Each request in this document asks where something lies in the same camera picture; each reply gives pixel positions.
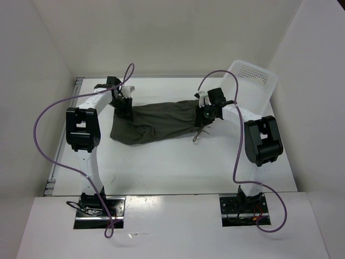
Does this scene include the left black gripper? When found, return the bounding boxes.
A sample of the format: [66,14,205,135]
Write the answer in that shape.
[108,96,134,121]

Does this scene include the olive green shorts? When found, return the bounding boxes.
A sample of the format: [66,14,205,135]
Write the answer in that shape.
[110,100,205,146]

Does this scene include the white plastic basket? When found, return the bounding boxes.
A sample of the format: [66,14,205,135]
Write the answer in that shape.
[218,60,278,115]

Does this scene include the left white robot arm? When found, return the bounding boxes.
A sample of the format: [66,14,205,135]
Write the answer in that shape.
[66,77,135,216]

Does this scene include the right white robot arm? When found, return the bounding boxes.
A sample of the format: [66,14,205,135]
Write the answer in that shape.
[195,88,283,212]

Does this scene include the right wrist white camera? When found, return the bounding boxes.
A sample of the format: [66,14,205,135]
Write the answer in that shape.
[194,91,211,108]

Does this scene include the wrist white camera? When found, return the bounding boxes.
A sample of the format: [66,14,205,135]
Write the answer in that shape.
[118,85,135,99]
[194,91,211,108]

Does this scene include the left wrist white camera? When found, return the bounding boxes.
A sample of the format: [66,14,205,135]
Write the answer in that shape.
[118,85,135,99]

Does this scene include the aluminium table edge rail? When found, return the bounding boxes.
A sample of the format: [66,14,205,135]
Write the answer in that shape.
[43,77,84,197]

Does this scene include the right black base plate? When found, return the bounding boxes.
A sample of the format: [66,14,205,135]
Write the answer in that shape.
[219,194,271,227]

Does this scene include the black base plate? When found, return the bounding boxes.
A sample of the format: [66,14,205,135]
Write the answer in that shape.
[67,197,126,229]
[219,194,271,227]

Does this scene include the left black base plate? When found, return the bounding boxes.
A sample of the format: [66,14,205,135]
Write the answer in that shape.
[67,197,126,229]

